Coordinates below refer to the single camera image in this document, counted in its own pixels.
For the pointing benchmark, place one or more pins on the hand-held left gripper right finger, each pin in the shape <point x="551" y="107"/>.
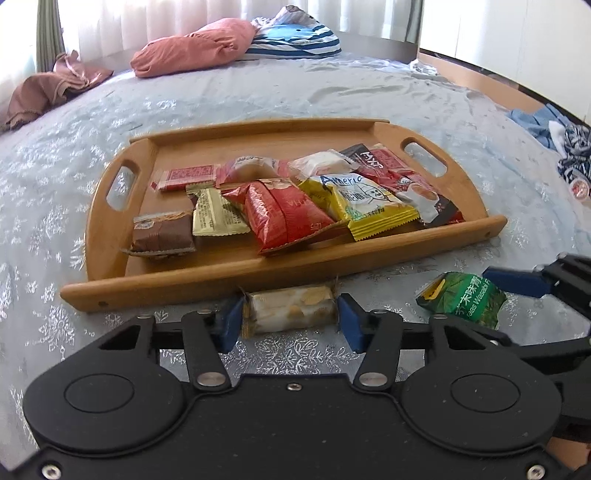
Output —
<point x="353" y="323"/>

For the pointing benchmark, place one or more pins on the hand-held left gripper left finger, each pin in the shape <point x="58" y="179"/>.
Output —
<point x="231" y="325"/>

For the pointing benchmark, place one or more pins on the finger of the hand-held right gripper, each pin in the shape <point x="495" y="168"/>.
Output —
<point x="554" y="355"/>
<point x="517" y="280"/>

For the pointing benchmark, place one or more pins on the green pea snack packet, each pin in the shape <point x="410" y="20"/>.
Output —
<point x="466" y="304"/>

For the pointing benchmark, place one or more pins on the nougat candy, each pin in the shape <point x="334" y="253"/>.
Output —
<point x="286" y="309"/>

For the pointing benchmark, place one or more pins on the wooden tray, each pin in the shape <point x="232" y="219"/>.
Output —
<point x="207" y="272"/>

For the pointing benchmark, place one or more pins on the gold snack packet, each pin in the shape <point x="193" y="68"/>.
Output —
<point x="214" y="212"/>

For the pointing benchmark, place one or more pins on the brown peanut bar packet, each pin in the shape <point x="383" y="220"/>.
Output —
<point x="161" y="230"/>

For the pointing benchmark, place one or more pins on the large red snack packet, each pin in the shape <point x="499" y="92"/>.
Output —
<point x="281" y="217"/>

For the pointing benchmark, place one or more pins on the red white coffee picture packet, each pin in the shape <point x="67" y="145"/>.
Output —
<point x="429" y="198"/>

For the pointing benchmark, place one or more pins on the yellow snack packet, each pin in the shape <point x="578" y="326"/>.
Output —
<point x="364" y="203"/>

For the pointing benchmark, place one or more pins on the thin red patterned wafer packet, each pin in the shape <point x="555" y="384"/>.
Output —
<point x="184" y="177"/>

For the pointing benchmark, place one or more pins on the tan cake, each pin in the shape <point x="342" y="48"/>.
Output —
<point x="249" y="168"/>

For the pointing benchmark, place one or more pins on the white cake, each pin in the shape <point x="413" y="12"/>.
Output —
<point x="323" y="164"/>

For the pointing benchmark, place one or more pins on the round pink white lid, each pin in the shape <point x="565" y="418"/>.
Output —
<point x="581" y="189"/>

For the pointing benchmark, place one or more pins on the navy white patterned cloth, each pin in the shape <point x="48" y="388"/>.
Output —
<point x="575" y="152"/>

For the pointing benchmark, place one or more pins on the blue clothing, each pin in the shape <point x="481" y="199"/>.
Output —
<point x="531" y="124"/>

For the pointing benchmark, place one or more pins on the white crumpled cloth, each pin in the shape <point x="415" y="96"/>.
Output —
<point x="422" y="68"/>

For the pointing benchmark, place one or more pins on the snowflake bedspread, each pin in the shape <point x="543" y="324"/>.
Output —
<point x="277" y="97"/>

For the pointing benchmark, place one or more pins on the white wardrobe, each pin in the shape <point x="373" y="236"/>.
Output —
<point x="498" y="27"/>

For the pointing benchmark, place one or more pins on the pink pillow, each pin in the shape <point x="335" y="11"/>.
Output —
<point x="194" y="48"/>

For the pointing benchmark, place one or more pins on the green curtain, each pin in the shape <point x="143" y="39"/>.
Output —
<point x="414" y="21"/>
<point x="50" y="32"/>

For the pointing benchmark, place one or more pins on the blue striped pillow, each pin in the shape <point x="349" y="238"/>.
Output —
<point x="300" y="44"/>

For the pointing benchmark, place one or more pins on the mauve crumpled garment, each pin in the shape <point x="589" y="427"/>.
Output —
<point x="51" y="87"/>

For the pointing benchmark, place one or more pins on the white floral cloth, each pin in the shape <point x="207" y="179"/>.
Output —
<point x="286" y="16"/>

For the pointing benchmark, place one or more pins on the white sheer curtain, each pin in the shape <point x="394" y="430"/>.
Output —
<point x="138" y="18"/>

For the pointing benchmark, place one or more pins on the wooden bed frame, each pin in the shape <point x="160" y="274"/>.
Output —
<point x="480" y="78"/>

